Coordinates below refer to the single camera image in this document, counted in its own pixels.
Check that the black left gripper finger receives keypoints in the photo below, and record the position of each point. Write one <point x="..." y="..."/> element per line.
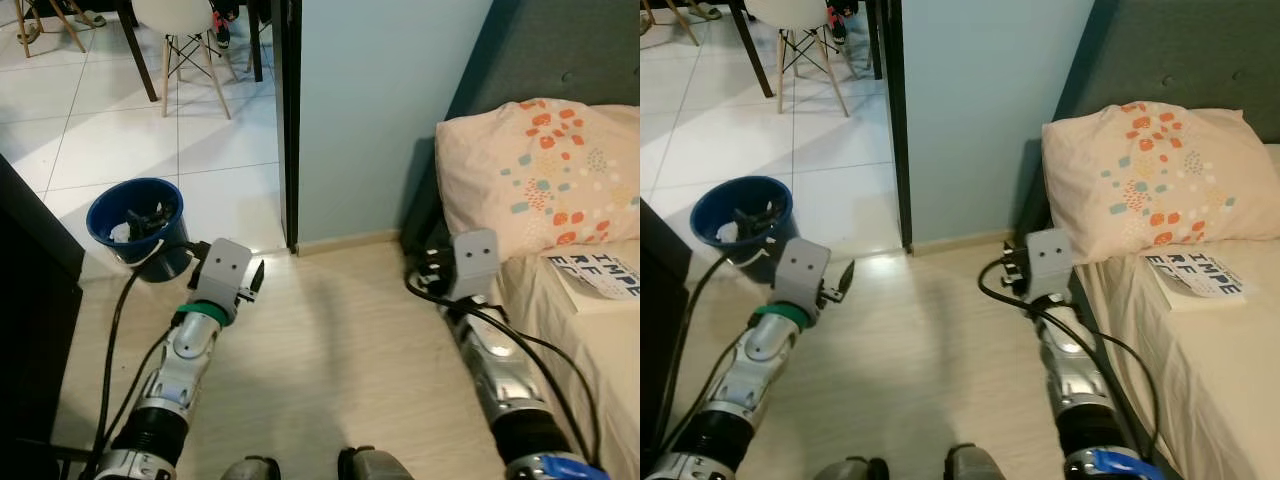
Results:
<point x="257" y="277"/>
<point x="845" y="278"/>

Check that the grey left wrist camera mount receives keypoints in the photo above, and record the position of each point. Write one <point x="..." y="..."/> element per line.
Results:
<point x="803" y="270"/>
<point x="222" y="270"/>

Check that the tall black cabinet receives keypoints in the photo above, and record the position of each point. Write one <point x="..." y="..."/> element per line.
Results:
<point x="35" y="330"/>
<point x="660" y="330"/>

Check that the blue tape strip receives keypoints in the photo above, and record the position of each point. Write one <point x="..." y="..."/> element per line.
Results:
<point x="570" y="467"/>
<point x="1120" y="462"/>

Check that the pink pillow coloured patches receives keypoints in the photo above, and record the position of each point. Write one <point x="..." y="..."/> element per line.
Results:
<point x="1150" y="170"/>
<point x="540" y="170"/>

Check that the white book blue letters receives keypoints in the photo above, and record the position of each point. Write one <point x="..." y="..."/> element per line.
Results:
<point x="605" y="280"/>
<point x="1200" y="280"/>

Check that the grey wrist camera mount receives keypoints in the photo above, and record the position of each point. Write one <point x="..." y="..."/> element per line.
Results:
<point x="475" y="260"/>
<point x="222" y="270"/>
<point x="803" y="270"/>
<point x="1050" y="258"/>

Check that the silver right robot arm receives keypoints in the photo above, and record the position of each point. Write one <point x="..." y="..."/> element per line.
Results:
<point x="500" y="370"/>
<point x="1075" y="370"/>

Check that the grey right robot leg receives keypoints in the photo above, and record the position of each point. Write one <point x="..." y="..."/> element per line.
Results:
<point x="375" y="465"/>
<point x="975" y="463"/>

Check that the white crumpled trash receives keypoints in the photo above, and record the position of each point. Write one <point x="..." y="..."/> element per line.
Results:
<point x="728" y="230"/>
<point x="122" y="232"/>

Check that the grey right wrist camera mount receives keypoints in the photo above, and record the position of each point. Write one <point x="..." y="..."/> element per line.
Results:
<point x="1050" y="258"/>
<point x="475" y="260"/>

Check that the blue plastic bucket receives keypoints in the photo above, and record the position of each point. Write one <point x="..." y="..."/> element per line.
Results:
<point x="105" y="225"/>
<point x="710" y="225"/>

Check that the beige mattress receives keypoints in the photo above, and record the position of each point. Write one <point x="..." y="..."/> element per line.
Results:
<point x="590" y="380"/>
<point x="1220" y="380"/>

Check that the white chair wooden legs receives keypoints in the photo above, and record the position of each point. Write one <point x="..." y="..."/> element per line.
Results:
<point x="180" y="12"/>
<point x="795" y="10"/>

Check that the light wood chair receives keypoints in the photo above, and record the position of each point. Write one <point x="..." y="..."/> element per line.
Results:
<point x="50" y="18"/>
<point x="680" y="15"/>

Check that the black plastic trash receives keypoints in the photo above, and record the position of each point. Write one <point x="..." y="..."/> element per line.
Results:
<point x="760" y="218"/>
<point x="155" y="220"/>

